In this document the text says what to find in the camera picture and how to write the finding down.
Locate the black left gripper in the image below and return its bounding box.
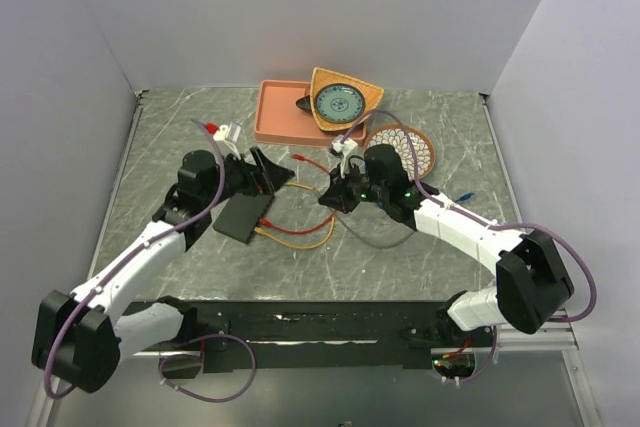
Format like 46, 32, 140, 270
202, 146, 293, 208

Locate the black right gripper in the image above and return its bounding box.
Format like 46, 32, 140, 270
320, 160, 388, 214

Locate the grey ethernet cable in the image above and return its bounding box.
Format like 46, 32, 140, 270
337, 211, 416, 249

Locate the red ethernet cable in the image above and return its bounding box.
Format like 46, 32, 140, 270
260, 153, 337, 235

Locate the black network switch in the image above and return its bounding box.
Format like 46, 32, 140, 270
212, 193, 275, 244

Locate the yellow ethernet cable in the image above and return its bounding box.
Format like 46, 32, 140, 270
253, 181, 336, 251

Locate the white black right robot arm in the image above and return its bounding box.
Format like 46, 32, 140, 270
319, 138, 574, 346

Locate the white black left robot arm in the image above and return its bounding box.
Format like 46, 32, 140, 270
31, 147, 295, 399

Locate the salmon pink tray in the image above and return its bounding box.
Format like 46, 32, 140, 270
254, 80, 349, 147

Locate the white floral round plate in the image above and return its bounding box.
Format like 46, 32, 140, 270
365, 124, 436, 179

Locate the black small bowl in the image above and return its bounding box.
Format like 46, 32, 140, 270
295, 95, 312, 113

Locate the teal patterned round dish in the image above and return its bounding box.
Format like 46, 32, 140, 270
314, 83, 366, 124

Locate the orange woven triangular plate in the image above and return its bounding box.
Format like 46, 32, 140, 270
309, 67, 384, 132

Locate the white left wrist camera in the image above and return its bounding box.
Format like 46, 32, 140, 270
205, 122, 241, 159

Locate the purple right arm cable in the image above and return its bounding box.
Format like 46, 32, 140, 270
334, 109, 597, 384

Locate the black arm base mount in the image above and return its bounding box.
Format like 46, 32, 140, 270
148, 300, 493, 373

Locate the aluminium frame rail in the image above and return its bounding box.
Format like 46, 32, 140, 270
497, 322, 578, 352

